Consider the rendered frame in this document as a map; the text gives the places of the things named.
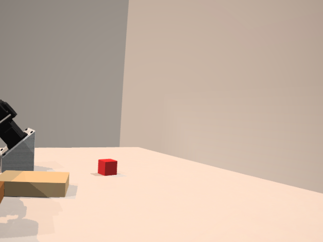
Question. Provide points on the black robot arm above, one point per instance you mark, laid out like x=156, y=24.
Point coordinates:
x=10, y=133

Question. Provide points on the red cube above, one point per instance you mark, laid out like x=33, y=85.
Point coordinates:
x=107, y=167

